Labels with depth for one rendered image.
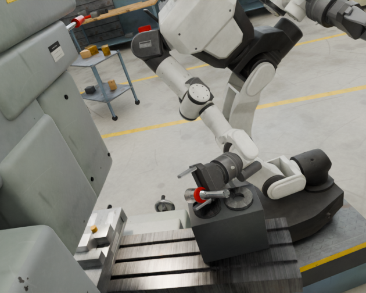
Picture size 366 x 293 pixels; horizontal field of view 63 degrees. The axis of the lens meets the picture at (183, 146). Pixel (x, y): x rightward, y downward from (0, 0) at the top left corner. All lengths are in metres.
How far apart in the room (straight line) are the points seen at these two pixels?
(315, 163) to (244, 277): 0.84
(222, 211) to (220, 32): 0.60
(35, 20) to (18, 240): 0.44
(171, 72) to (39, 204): 0.68
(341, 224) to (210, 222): 1.05
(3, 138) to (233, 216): 0.63
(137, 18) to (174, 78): 7.42
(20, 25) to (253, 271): 0.88
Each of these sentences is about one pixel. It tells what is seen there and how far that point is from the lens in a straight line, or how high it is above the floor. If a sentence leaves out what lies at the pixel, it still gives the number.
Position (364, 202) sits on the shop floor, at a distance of 2.52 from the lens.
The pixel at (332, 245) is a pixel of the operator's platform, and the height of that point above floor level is 0.40.
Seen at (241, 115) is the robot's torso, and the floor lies 1.15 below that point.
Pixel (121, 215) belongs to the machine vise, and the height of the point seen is 0.99.
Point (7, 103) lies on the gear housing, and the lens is 0.58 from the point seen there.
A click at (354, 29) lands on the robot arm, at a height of 1.51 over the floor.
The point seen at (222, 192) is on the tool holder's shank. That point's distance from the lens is 0.82.
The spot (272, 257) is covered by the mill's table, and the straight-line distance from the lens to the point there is 1.05.
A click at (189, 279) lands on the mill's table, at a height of 0.94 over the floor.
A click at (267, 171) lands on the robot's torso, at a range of 1.54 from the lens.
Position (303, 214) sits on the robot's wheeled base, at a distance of 1.64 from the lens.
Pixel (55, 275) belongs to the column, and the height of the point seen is 1.51.
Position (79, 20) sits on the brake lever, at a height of 1.70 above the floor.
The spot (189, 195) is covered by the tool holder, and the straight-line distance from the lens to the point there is 0.92.
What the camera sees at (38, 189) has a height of 1.51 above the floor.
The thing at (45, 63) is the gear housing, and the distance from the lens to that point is 0.70.
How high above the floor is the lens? 1.81
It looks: 33 degrees down
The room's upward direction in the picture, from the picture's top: 17 degrees counter-clockwise
